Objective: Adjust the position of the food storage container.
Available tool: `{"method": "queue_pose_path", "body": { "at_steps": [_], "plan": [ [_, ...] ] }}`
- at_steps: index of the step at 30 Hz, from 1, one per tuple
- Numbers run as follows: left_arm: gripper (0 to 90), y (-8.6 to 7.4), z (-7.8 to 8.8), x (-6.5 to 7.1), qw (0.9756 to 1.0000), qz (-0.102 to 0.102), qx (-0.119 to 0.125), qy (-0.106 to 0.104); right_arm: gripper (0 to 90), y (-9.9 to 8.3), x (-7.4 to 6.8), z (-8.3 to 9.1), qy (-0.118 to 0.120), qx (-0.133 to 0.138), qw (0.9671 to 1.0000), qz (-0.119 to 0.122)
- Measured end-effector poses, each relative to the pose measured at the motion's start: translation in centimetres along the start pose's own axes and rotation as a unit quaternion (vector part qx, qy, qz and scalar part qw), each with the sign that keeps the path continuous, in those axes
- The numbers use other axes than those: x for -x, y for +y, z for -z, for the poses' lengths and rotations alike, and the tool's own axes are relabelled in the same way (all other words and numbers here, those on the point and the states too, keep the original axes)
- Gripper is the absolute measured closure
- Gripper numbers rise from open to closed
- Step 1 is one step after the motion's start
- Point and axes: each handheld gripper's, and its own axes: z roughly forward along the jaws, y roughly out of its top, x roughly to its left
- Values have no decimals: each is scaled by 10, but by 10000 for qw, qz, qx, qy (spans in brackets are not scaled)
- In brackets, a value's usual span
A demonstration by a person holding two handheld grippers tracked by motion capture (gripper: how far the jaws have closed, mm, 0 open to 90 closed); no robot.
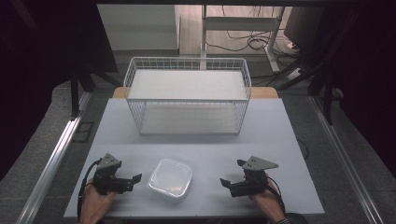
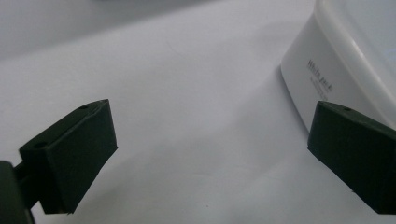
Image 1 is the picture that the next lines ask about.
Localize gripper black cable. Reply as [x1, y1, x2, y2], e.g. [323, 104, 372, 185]
[77, 158, 103, 222]
[265, 175, 287, 216]

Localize black floor cables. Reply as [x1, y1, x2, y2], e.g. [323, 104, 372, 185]
[205, 5, 302, 58]

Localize black metal stand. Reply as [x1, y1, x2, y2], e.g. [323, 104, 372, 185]
[69, 72, 96, 121]
[321, 70, 334, 126]

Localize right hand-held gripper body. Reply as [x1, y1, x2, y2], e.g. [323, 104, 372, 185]
[233, 155, 280, 199]

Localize person's right hand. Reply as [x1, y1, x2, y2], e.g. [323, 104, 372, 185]
[250, 178, 284, 217]

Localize aluminium rail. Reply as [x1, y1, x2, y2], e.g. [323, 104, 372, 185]
[309, 94, 387, 224]
[14, 91, 93, 224]

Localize person's left hand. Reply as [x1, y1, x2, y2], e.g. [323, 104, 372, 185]
[81, 178, 118, 219]

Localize dark computer case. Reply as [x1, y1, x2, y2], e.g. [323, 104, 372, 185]
[283, 6, 316, 52]

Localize white metal desk frame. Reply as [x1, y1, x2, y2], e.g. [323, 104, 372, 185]
[200, 4, 287, 75]

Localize black curtain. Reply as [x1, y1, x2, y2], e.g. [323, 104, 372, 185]
[306, 0, 396, 178]
[0, 0, 120, 182]

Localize thin black cable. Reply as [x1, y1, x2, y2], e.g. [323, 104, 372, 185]
[296, 137, 310, 161]

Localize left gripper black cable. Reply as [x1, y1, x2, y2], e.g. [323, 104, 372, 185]
[77, 158, 103, 222]

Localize white cabinet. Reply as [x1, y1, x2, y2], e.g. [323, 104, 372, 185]
[96, 4, 182, 52]

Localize white power strip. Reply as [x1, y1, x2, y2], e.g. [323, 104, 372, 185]
[285, 67, 304, 82]

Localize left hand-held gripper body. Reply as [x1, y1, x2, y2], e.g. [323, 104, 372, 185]
[92, 152, 128, 196]

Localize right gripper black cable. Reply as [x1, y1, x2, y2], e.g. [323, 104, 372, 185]
[265, 175, 287, 216]

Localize white wire basket shelf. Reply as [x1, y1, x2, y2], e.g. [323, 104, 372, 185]
[122, 56, 252, 136]

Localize clear plastic container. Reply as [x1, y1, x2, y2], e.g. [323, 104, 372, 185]
[147, 158, 193, 200]

